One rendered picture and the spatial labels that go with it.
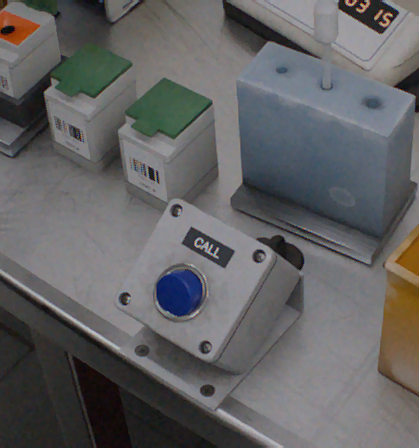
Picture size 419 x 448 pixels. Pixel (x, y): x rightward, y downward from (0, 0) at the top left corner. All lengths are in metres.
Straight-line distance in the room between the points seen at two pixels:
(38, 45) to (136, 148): 0.11
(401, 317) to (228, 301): 0.09
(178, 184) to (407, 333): 0.19
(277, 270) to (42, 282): 0.17
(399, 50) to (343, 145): 0.14
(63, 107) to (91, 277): 0.11
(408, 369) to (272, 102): 0.18
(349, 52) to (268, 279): 0.23
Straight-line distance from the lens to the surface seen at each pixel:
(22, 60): 0.84
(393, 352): 0.70
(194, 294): 0.68
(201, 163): 0.80
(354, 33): 0.87
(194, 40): 0.93
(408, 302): 0.66
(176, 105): 0.78
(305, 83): 0.74
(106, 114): 0.81
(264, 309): 0.70
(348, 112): 0.72
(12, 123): 0.87
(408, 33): 0.86
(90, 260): 0.79
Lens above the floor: 1.48
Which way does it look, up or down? 49 degrees down
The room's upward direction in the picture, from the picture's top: 5 degrees counter-clockwise
